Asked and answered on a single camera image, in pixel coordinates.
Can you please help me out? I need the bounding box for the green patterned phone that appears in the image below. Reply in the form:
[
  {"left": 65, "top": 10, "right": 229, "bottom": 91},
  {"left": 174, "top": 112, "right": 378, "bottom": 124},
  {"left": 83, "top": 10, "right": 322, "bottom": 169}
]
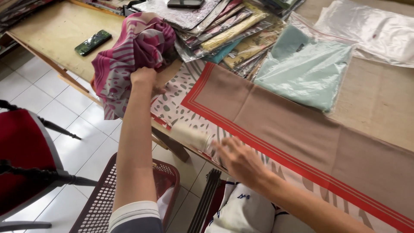
[{"left": 74, "top": 30, "right": 112, "bottom": 57}]

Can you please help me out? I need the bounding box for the beige woven table cloth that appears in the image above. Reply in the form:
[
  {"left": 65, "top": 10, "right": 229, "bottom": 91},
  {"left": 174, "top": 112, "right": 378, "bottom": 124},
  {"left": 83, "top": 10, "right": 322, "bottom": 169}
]
[{"left": 295, "top": 0, "right": 414, "bottom": 153}]

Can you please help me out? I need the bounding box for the magenta grey patterned scarf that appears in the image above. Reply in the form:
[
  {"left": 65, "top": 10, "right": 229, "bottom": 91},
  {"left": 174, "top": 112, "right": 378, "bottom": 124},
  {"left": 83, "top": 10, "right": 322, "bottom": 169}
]
[{"left": 91, "top": 12, "right": 177, "bottom": 120}]

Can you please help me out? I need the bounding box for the cream lint roller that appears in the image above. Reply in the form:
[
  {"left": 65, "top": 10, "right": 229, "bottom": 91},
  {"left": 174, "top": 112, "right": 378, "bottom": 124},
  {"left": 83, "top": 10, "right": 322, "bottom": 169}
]
[{"left": 169, "top": 123, "right": 215, "bottom": 153}]

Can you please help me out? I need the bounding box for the white cloth in basket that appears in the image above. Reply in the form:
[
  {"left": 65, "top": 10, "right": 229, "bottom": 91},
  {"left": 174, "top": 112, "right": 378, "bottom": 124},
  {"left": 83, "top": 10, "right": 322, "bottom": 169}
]
[{"left": 157, "top": 186, "right": 175, "bottom": 221}]

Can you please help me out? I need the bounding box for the black phone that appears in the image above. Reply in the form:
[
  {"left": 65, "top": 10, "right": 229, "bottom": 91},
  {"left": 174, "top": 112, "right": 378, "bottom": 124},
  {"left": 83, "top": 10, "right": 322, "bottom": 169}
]
[{"left": 167, "top": 0, "right": 205, "bottom": 9}]

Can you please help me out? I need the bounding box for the maroon perforated plastic basket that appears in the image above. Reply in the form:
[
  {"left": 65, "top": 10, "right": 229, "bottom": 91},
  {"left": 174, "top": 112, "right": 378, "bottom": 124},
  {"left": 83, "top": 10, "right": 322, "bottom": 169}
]
[{"left": 69, "top": 152, "right": 181, "bottom": 233}]

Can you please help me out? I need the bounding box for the brown scarf with red border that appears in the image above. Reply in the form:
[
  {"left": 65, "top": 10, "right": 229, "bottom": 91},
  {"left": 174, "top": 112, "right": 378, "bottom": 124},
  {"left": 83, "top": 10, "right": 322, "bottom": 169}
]
[{"left": 150, "top": 60, "right": 414, "bottom": 233}]

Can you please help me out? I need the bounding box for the white grey striped sleeve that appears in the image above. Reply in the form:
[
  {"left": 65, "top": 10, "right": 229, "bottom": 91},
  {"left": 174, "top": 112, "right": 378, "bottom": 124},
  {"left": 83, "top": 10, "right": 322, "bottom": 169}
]
[{"left": 108, "top": 201, "right": 164, "bottom": 233}]

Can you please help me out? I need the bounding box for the pile of packaged scarves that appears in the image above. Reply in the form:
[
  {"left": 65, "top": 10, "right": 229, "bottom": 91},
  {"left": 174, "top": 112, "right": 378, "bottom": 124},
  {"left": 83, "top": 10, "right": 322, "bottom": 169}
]
[{"left": 132, "top": 0, "right": 306, "bottom": 79}]

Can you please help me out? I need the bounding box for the person's right hand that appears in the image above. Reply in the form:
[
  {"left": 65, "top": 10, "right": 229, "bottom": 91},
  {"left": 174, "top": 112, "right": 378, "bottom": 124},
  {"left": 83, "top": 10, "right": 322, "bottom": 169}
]
[{"left": 212, "top": 136, "right": 271, "bottom": 192}]

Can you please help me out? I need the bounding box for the teal scarf in plastic bag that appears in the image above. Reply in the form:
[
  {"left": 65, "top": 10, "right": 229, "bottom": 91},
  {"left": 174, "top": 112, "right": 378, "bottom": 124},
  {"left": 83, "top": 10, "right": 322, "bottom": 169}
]
[{"left": 253, "top": 12, "right": 357, "bottom": 114}]

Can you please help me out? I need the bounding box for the wooden table leg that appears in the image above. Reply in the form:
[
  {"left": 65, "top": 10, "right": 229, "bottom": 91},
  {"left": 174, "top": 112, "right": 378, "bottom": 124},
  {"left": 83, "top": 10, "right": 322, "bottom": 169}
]
[{"left": 151, "top": 126, "right": 191, "bottom": 163}]

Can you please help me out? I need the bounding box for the stack of clear plastic bags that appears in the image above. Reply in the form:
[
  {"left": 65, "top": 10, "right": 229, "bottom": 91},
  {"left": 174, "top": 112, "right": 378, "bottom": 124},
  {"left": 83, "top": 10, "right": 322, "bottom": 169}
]
[{"left": 314, "top": 0, "right": 414, "bottom": 69}]

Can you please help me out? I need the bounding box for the person's left hand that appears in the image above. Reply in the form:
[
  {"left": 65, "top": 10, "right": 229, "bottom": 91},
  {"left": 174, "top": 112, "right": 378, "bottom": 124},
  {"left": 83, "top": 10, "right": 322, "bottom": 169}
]
[{"left": 130, "top": 67, "right": 167, "bottom": 96}]

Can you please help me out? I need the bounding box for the stack of flat packets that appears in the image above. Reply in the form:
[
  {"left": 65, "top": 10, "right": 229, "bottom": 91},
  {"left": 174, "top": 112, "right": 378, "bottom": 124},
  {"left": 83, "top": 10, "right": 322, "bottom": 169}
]
[{"left": 69, "top": 0, "right": 147, "bottom": 17}]

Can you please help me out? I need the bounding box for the black slatted folding rack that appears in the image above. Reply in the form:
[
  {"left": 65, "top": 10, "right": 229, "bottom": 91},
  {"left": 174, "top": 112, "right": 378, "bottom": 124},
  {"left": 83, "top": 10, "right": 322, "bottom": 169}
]
[{"left": 187, "top": 168, "right": 222, "bottom": 233}]

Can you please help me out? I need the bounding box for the heap of dark patterned fabrics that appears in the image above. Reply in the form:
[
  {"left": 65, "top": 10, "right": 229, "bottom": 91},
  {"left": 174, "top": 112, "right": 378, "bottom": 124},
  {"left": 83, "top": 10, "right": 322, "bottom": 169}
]
[{"left": 0, "top": 0, "right": 55, "bottom": 33}]

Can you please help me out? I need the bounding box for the white fabric with blue print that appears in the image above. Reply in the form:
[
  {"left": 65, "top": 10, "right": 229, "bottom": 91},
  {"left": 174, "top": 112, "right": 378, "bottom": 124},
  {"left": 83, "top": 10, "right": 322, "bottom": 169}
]
[{"left": 204, "top": 177, "right": 316, "bottom": 233}]

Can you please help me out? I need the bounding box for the red chair with black frame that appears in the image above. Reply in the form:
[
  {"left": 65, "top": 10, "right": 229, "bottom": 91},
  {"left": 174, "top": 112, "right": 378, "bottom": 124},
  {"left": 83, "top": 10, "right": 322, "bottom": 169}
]
[{"left": 0, "top": 100, "right": 98, "bottom": 232}]

